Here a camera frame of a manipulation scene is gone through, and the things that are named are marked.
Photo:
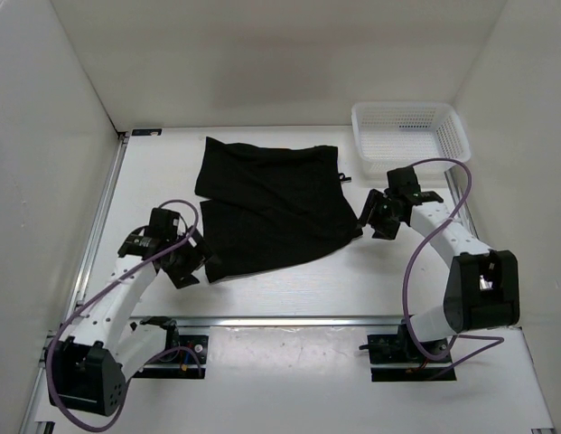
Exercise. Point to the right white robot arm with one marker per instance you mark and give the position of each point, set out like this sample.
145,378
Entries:
482,290

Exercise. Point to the aluminium left rail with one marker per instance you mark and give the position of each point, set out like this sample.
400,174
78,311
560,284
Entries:
76,289

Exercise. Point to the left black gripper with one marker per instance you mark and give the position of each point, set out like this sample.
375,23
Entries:
199,255

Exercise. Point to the black shorts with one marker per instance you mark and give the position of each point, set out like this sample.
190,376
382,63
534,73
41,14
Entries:
271,208

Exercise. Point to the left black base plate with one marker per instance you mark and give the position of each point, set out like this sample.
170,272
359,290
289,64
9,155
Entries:
182,366

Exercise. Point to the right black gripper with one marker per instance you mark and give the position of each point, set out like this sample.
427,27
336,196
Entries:
384,231

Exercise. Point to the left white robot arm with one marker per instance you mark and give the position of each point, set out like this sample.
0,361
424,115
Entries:
98,349

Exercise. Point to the aluminium front rail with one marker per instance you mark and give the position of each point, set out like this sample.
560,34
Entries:
285,321

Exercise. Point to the white plastic basket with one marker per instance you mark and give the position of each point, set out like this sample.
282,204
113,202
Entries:
392,134

